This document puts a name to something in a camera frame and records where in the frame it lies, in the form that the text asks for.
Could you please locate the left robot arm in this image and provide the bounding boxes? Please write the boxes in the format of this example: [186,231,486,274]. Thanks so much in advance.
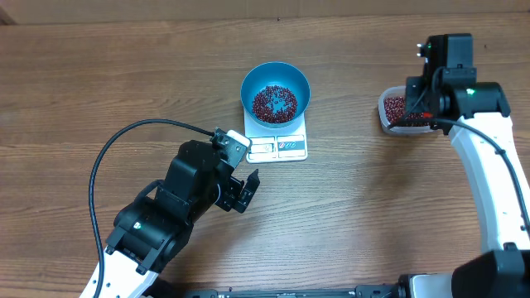
[81,132,260,297]

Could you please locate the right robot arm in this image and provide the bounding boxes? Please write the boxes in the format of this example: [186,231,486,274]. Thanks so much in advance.
[404,33,529,297]

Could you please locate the white kitchen scale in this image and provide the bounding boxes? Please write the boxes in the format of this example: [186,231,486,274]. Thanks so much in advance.
[244,112,308,164]

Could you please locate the red beans in bowl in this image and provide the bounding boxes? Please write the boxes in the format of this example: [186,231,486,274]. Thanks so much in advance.
[252,85,298,124]

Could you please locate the blue bowl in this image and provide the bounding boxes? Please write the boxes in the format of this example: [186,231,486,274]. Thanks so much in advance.
[240,61,311,128]

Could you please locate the clear plastic container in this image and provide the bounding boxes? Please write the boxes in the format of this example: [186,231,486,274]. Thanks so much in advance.
[378,85,433,136]

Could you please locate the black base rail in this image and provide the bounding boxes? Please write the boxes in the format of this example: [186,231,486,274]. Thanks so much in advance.
[144,276,415,298]

